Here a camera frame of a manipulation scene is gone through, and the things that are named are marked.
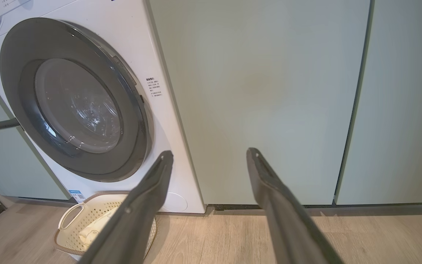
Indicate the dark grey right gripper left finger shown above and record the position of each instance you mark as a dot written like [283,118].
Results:
[137,216]

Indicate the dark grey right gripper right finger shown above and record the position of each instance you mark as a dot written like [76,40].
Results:
[288,220]

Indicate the cream garment with blue print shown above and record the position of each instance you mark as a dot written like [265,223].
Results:
[90,233]

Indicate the round grey washer door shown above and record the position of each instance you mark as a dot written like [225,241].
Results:
[79,106]

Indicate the cream perforated laundry basket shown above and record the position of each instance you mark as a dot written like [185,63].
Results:
[70,234]

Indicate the white front-load washing machine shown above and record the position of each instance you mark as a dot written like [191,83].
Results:
[159,121]

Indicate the pale green cabinet door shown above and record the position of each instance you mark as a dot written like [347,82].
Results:
[9,165]
[398,110]
[269,91]

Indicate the round white filter cover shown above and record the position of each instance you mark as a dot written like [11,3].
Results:
[176,202]

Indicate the blue energy label sticker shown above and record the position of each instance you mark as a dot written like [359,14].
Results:
[76,195]

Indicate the black text warning sticker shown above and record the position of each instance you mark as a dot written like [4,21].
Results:
[154,87]

